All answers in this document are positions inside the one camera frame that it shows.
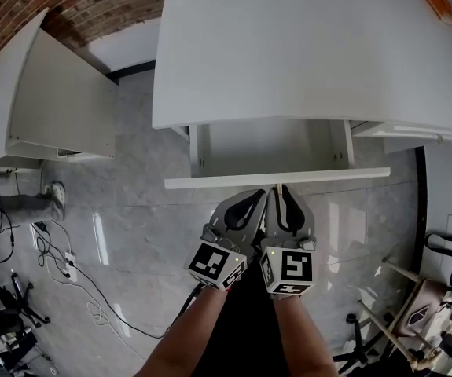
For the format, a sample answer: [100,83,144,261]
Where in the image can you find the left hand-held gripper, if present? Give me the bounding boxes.
[188,189,268,292]

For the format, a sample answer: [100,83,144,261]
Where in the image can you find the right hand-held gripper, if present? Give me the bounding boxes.
[259,185,317,300]

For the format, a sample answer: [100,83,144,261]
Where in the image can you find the white drawer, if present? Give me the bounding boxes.
[350,120,452,145]
[164,119,391,196]

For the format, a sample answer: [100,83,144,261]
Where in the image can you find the person's right forearm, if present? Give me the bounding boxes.
[272,295,339,377]

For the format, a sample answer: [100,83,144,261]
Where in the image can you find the person's left forearm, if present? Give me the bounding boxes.
[133,287,229,377]

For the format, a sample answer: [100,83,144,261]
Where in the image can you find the person's black trousers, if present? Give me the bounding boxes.
[192,263,289,377]

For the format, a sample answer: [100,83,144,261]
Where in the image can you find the wooden stool with pink cushion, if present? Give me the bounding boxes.
[357,255,452,372]

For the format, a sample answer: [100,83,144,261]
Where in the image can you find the smartphone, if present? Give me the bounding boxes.
[406,307,431,328]

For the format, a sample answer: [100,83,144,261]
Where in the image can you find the white hutch desk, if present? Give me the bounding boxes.
[151,0,452,155]

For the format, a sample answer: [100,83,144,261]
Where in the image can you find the white power strip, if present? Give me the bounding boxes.
[62,251,79,282]

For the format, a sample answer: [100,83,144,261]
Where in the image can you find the small white desk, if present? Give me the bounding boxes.
[0,7,121,169]

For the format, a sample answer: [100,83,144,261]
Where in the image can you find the orange bread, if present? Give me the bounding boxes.
[419,0,452,29]

